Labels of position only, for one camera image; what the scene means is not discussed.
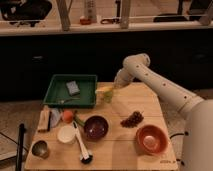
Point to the clear green plastic cup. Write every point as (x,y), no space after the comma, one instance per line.
(108,96)

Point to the dark purple bowl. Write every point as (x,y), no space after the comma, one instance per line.
(95,128)

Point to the white handled brush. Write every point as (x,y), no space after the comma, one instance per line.
(86,157)

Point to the fork in tray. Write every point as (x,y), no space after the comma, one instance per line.
(67,100)

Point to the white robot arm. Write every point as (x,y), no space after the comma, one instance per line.
(197,149)

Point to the small metal cup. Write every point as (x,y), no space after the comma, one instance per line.
(40,149)

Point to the orange fruit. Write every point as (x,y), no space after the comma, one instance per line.
(67,116)

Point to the black pole stand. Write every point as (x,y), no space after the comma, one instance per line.
(18,165)

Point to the wooden block with knife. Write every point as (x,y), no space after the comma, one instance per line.
(44,121)

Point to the white round lid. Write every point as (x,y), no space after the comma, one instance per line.
(66,134)

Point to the grey sponge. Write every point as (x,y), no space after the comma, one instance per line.
(72,88)

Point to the green vegetable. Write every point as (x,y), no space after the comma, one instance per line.
(79,121)

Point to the bunch of dark grapes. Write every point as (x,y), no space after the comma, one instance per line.
(133,120)

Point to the green plastic tray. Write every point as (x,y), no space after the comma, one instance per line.
(57,90)

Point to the white plastic bag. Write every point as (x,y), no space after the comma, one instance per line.
(55,117)

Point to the yellow banana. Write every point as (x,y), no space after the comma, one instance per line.
(104,89)

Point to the red orange bowl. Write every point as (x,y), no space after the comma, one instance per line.
(151,140)

